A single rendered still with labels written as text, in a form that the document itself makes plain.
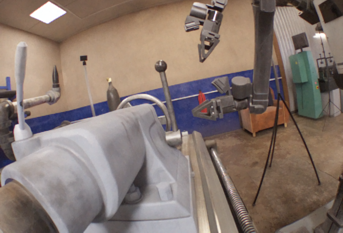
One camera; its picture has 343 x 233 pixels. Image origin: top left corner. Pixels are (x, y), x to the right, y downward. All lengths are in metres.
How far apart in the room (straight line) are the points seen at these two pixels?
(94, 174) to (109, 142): 0.04
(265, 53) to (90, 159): 0.49
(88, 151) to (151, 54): 3.77
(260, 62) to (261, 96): 0.12
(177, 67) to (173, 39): 0.68
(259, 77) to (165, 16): 3.77
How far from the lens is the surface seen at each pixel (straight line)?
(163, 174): 0.37
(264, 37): 0.51
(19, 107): 0.26
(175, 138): 0.48
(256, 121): 3.39
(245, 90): 0.58
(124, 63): 4.07
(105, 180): 0.21
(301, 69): 3.93
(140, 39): 4.09
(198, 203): 0.55
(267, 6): 0.46
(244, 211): 0.63
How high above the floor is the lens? 1.18
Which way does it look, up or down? 4 degrees down
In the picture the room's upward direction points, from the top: 12 degrees counter-clockwise
